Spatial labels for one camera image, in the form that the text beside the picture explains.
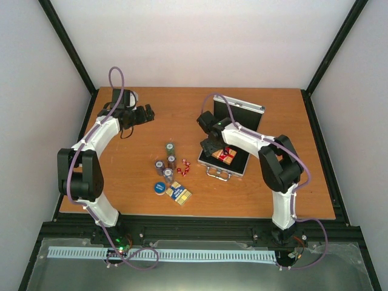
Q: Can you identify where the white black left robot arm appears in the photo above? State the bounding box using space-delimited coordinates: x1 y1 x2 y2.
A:
57 89 155 244

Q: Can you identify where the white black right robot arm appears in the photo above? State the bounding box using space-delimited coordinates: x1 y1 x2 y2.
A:
196 111 304 246

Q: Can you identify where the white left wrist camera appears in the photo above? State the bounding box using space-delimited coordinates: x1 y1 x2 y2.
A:
128 91 139 110

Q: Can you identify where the blue dealer button stack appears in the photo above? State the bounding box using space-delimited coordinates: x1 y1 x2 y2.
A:
154 182 167 196

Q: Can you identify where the brown poker chip stack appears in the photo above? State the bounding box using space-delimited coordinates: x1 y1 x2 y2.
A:
167 155 176 170

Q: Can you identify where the blue playing card deck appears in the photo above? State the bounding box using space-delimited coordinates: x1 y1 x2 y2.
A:
165 181 192 206

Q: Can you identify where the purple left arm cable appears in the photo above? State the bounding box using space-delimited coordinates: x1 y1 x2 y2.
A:
65 66 161 271

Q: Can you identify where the green poker chip stack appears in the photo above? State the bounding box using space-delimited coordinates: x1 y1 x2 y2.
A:
166 142 176 156

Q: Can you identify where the aluminium poker case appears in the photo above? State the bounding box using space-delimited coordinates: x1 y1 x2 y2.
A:
197 93 266 181

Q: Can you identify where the light blue cable duct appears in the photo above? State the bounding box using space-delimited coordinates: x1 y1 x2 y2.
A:
47 246 276 264

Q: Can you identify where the grey poker chip stack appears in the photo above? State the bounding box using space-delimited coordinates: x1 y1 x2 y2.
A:
162 168 174 184

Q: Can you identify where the red playing card deck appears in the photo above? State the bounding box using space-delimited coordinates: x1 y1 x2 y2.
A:
212 147 237 165

